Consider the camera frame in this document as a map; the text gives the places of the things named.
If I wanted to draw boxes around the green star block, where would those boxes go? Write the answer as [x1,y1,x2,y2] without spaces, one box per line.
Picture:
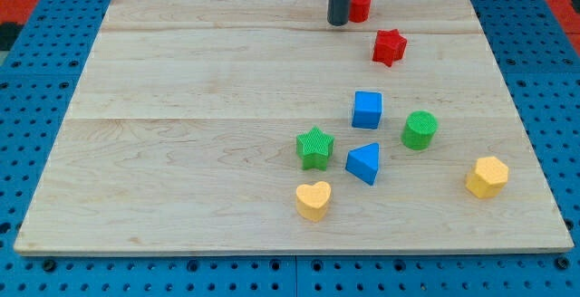
[296,126,334,171]

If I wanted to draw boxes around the yellow heart block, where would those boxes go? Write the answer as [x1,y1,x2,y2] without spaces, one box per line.
[295,181,332,222]

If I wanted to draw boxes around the blue triangle block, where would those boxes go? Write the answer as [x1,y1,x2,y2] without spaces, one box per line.
[345,142,380,186]

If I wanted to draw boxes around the blue cube block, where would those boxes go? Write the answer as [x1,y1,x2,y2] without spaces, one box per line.
[352,91,382,129]

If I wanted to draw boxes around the light wooden board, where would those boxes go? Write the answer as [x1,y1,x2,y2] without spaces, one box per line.
[14,0,574,256]

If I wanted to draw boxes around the green cylinder block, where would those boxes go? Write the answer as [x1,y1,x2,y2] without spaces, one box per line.
[401,110,439,150]

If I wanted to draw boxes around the red star block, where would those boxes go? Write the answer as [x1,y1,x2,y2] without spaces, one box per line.
[372,29,408,67]

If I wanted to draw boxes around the red cylinder block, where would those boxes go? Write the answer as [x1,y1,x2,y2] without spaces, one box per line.
[349,0,372,23]

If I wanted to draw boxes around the yellow hexagon block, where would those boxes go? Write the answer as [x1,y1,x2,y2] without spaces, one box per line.
[465,157,509,198]

